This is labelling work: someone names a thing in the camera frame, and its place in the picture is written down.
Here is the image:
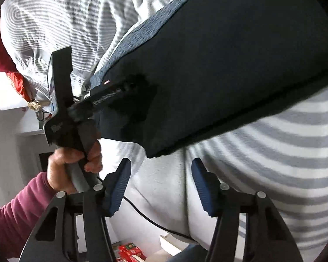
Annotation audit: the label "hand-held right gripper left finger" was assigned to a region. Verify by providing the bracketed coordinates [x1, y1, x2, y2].
[19, 158, 132, 262]

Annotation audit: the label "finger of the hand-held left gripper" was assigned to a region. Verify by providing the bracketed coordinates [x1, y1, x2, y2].
[68, 75, 147, 116]
[94, 83, 157, 140]

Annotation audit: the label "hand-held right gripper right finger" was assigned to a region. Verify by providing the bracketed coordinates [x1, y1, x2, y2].
[191, 158, 304, 262]

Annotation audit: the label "dark pants with patterned waistband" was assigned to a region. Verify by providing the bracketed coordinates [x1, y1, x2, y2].
[90, 0, 328, 159]

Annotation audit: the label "person's left forearm maroon sleeve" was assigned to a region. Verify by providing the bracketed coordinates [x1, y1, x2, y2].
[0, 171, 61, 262]

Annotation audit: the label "person's left hand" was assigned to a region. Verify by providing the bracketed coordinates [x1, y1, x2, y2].
[47, 139, 104, 194]

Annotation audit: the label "white box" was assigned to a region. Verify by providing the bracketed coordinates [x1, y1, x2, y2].
[159, 233, 190, 255]

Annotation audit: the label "red boxes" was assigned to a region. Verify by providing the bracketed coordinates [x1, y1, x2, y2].
[113, 241, 148, 262]

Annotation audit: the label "person's legs in blue jeans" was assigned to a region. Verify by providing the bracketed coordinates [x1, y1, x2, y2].
[173, 244, 209, 262]

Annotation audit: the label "red embroidered cushion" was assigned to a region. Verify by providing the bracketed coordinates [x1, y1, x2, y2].
[0, 14, 33, 103]

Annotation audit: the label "grey striped white bed sheet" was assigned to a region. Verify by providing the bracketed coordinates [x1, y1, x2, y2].
[0, 0, 328, 262]

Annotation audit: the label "black cable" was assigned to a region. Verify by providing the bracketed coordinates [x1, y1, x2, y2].
[97, 177, 192, 241]

